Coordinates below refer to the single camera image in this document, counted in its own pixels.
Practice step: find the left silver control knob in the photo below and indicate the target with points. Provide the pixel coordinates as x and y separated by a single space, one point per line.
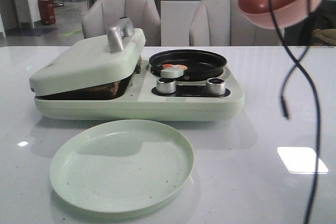
165 85

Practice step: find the beige cushion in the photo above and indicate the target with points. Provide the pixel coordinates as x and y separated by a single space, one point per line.
324 37

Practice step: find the grey upholstered chair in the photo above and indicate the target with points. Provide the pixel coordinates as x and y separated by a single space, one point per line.
142 13
221 23

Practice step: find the white cabinet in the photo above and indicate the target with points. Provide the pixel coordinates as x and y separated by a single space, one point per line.
176 18

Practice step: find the green breakfast maker lid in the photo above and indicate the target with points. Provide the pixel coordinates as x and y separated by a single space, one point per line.
89 63

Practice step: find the light green round plate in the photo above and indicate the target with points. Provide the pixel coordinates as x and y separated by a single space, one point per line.
122 167

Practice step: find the green breakfast maker base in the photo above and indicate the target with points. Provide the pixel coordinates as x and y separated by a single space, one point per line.
139 102

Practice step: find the red trash bin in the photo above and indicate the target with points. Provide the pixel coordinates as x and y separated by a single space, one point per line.
46 10

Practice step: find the dark grey counter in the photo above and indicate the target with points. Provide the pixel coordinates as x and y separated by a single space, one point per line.
325 20

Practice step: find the right silver control knob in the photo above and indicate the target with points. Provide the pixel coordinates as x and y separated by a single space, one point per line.
215 86

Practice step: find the silver control knob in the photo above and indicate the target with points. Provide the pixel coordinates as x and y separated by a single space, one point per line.
215 86
165 85

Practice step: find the bread slice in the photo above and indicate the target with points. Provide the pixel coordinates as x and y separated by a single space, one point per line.
137 69
101 92

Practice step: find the black round frying pan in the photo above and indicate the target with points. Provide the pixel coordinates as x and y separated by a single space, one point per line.
200 64

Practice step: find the left grey upholstered chair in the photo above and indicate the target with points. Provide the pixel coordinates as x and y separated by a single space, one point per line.
142 13

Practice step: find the right grey upholstered chair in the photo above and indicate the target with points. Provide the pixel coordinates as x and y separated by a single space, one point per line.
221 23

